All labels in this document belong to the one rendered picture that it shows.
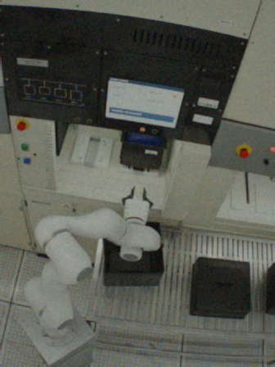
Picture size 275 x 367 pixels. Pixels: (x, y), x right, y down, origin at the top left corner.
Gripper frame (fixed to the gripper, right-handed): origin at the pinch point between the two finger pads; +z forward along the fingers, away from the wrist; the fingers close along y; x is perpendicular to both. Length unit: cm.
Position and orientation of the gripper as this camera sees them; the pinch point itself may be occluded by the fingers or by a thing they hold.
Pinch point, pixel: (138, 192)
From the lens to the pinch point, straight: 174.3
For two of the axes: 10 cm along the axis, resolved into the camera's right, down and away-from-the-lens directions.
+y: 9.9, 1.5, 0.3
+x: 1.2, -5.9, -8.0
